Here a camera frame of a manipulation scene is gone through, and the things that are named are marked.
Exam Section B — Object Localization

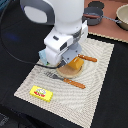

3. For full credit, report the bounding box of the pink brown mat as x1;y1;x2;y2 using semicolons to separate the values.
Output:
85;0;128;43

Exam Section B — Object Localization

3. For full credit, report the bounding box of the black round lid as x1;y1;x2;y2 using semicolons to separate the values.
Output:
88;1;104;9

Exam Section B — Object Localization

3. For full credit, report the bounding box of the yellow butter box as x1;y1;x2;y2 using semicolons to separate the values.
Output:
30;86;53;102

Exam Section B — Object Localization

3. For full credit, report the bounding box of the beige round plate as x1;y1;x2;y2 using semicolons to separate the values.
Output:
57;63;84;78

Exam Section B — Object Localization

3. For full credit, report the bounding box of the brown toy sausage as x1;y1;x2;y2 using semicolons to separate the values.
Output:
83;14;100;19

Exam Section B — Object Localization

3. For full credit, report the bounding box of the black cable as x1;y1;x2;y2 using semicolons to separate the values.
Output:
0;0;58;69

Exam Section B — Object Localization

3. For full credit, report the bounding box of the light blue toy cup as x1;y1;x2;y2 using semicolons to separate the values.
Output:
39;50;47;65

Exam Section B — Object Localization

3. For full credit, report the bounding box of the orange toy bread loaf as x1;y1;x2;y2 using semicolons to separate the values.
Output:
69;57;84;70

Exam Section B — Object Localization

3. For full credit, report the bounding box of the fork with orange handle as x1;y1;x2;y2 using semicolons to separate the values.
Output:
44;72;85;89

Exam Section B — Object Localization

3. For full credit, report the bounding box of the beige pan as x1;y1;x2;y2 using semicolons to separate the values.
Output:
116;4;128;30

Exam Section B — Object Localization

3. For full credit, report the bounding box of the woven beige placemat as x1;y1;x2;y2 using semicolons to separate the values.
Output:
14;38;114;128

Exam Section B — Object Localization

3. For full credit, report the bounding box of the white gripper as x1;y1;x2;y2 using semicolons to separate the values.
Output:
44;21;88;66

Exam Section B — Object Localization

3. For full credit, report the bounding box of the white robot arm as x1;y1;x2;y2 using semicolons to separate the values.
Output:
20;0;88;68

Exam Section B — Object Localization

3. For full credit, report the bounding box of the knife with orange handle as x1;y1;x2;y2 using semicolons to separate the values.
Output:
78;54;97;62

